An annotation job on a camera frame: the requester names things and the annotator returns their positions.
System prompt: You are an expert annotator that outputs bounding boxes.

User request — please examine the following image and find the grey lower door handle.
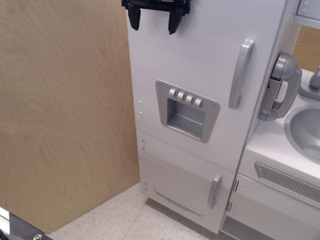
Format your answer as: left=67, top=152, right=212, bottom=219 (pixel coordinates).
left=207, top=174, right=222, bottom=210

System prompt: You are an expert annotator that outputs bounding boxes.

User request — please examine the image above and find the grey vent panel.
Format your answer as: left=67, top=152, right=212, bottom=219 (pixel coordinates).
left=254, top=162, right=320, bottom=204

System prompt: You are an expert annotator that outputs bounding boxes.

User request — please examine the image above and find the white lower freezer door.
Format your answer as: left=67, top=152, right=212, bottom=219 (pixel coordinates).
left=136, top=130, right=234, bottom=233

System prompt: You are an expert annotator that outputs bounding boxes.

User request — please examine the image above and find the grey upper door handle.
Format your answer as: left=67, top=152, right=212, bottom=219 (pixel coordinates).
left=228, top=39, right=255, bottom=110

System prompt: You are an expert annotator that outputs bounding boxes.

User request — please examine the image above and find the grey ice dispenser housing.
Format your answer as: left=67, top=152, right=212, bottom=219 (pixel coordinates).
left=155, top=79, right=221, bottom=144

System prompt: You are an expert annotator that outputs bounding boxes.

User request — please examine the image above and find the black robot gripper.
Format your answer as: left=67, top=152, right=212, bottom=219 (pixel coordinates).
left=121, top=0, right=191, bottom=35

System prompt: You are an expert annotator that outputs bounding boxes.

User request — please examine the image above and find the white toy fridge cabinet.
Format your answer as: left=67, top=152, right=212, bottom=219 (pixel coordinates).
left=136, top=0, right=298, bottom=235

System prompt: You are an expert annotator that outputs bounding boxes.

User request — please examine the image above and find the grey toy sink basin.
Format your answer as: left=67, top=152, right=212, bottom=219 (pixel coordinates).
left=284, top=105, right=320, bottom=164

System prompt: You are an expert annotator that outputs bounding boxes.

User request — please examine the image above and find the grey toy faucet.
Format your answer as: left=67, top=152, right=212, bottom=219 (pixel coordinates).
left=298, top=67, right=320, bottom=101

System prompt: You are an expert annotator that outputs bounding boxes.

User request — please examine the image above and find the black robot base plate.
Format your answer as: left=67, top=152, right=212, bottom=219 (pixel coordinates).
left=0, top=207, right=53, bottom=240

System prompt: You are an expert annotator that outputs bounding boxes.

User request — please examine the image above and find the grey door handle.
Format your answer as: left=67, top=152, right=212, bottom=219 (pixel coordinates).
left=228, top=39, right=255, bottom=110
left=207, top=174, right=222, bottom=210

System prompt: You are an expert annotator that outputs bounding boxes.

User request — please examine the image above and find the white fridge door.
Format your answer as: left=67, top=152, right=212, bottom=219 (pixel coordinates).
left=127, top=0, right=295, bottom=172

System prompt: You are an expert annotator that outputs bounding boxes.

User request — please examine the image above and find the white toy kitchen counter unit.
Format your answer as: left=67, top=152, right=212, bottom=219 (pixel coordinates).
left=219, top=67, right=320, bottom=240

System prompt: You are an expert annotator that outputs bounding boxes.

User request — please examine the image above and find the grey chrome door trim strip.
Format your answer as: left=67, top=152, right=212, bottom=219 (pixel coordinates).
left=153, top=189, right=205, bottom=217

